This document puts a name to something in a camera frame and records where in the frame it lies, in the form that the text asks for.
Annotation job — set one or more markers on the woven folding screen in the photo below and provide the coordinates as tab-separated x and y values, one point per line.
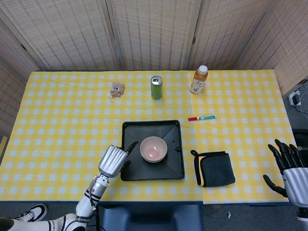
154	33

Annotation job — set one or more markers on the white paper scrap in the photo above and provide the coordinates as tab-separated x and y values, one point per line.
229	214

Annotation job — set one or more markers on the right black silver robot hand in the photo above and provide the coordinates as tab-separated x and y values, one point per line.
297	180

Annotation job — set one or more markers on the black square plastic tray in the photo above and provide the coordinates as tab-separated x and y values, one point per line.
173	168

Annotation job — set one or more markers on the orange tea bottle white cap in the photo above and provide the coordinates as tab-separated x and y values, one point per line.
198	83

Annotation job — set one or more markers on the white navy sneaker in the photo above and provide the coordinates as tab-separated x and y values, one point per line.
33	213

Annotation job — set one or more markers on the pink bowl with glossy bottom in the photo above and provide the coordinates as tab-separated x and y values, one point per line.
154	149

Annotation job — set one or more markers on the small beige plush toy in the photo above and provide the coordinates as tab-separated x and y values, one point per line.
117	89

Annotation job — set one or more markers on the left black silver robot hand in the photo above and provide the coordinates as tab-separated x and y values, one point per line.
111	160

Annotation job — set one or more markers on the green drink can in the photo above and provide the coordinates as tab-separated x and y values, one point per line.
156	90

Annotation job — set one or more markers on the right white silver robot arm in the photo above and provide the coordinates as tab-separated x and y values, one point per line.
302	214

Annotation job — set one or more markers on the yellow white checked tablecloth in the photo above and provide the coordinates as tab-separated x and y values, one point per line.
60	115

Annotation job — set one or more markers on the white power adapter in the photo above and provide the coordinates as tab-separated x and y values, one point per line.
295	98

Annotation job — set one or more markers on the folded grey yellow towel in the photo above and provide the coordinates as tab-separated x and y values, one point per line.
216	170

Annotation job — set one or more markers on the red capped white marker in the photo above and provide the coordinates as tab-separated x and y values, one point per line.
204	118

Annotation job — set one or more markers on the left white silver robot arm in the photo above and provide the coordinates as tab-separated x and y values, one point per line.
86	207

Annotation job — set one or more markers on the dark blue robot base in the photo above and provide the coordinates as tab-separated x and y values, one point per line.
149	219

